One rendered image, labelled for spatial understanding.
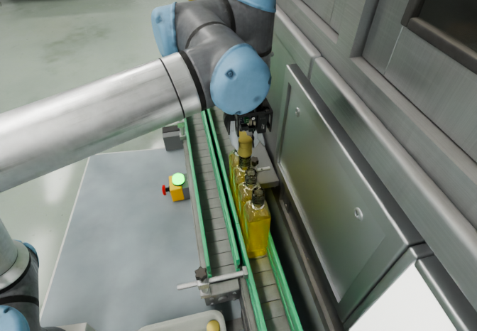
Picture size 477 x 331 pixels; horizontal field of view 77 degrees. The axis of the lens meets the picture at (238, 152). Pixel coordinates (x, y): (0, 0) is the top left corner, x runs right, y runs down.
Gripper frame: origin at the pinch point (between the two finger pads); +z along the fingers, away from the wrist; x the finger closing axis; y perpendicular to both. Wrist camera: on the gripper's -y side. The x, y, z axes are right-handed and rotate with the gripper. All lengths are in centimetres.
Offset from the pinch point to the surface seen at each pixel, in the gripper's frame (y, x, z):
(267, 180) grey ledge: -10.8, 11.0, 30.5
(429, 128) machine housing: 27.9, 16.0, -24.6
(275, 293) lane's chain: 25.0, 2.2, 30.5
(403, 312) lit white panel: 42.1, 12.1, -3.7
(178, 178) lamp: -21.0, -18.6, 33.2
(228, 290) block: 21.6, -9.1, 30.0
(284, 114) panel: -6.9, 12.3, -1.0
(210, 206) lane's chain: -4.9, -9.6, 30.5
